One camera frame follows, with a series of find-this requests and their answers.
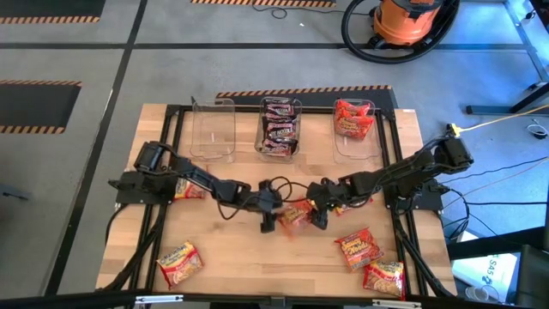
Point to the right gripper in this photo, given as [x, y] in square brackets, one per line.
[321, 193]

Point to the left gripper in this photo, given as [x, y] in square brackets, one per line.
[268, 201]

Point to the orange Saucy Noods pack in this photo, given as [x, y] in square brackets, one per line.
[296, 216]
[349, 107]
[354, 125]
[358, 249]

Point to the black Fire Noodle pack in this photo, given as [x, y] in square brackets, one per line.
[281, 129]
[279, 148]
[279, 116]
[279, 104]

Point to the clear plastic bin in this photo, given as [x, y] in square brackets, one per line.
[213, 129]
[356, 150]
[258, 129]

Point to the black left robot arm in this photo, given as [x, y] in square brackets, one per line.
[193, 176]

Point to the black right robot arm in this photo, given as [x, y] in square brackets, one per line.
[386, 176]

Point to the black hazard-striped floor mat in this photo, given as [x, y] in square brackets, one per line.
[51, 7]
[249, 98]
[257, 2]
[34, 105]

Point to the orange shop vacuum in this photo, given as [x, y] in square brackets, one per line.
[403, 23]
[392, 58]

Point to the black slanted beam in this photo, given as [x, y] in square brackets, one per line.
[493, 244]

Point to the clear plastic cups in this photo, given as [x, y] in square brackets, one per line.
[476, 294]

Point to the white blue printed box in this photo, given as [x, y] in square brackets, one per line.
[493, 270]

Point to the black aluminium beam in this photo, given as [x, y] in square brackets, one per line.
[64, 300]

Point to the silver metal bracket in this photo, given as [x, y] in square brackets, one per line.
[396, 304]
[158, 299]

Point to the black metal table frame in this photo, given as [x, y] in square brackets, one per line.
[171, 108]

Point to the black metal desk frame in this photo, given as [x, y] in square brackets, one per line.
[493, 109]

